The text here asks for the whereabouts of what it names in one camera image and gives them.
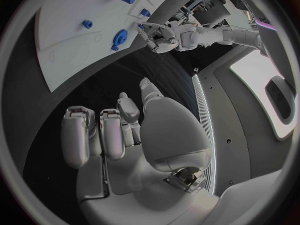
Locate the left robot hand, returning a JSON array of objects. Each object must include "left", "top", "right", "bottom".
[{"left": 135, "top": 21, "right": 184, "bottom": 54}]

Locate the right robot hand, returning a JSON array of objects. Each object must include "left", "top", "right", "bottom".
[{"left": 60, "top": 77, "right": 222, "bottom": 225}]

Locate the white task board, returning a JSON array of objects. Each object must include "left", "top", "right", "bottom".
[{"left": 34, "top": 0, "right": 184, "bottom": 93}]

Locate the blue gear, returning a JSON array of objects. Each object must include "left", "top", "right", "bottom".
[{"left": 110, "top": 29, "right": 129, "bottom": 52}]

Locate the workshop machine rack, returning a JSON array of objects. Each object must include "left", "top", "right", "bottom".
[{"left": 173, "top": 0, "right": 232, "bottom": 26}]

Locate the blue peg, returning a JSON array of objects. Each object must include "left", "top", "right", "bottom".
[{"left": 81, "top": 19, "right": 94, "bottom": 30}]

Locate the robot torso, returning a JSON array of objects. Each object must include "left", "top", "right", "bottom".
[{"left": 191, "top": 0, "right": 300, "bottom": 198}]

